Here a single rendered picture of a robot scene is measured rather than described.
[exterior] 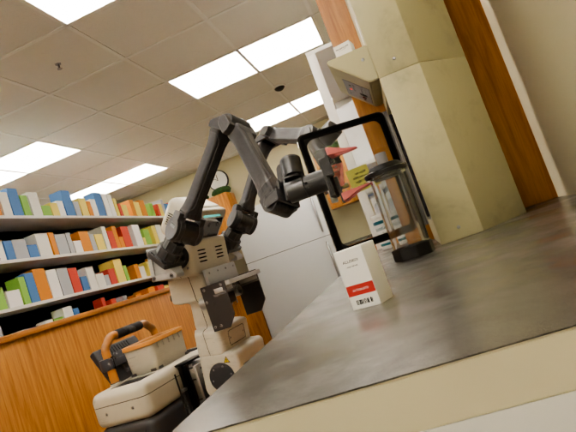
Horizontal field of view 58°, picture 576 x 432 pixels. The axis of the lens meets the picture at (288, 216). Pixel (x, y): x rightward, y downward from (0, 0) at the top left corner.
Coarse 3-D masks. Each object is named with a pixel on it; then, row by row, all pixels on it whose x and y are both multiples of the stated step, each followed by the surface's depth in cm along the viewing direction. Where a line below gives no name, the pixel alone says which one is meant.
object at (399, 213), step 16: (384, 176) 125; (400, 176) 125; (384, 192) 125; (400, 192) 124; (384, 208) 126; (400, 208) 124; (416, 208) 125; (384, 224) 128; (400, 224) 124; (416, 224) 124; (400, 240) 124; (416, 240) 123
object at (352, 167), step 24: (312, 144) 163; (336, 144) 164; (360, 144) 166; (384, 144) 167; (336, 168) 163; (360, 168) 164; (360, 192) 163; (336, 216) 161; (360, 216) 162; (360, 240) 161
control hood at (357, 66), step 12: (360, 48) 140; (336, 60) 141; (348, 60) 140; (360, 60) 140; (336, 72) 146; (348, 72) 140; (360, 72) 140; (372, 72) 139; (360, 84) 147; (372, 84) 142; (372, 96) 156
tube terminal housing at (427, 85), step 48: (384, 0) 138; (432, 0) 146; (384, 48) 138; (432, 48) 140; (384, 96) 146; (432, 96) 136; (480, 96) 146; (432, 144) 136; (480, 144) 141; (432, 192) 136; (480, 192) 136
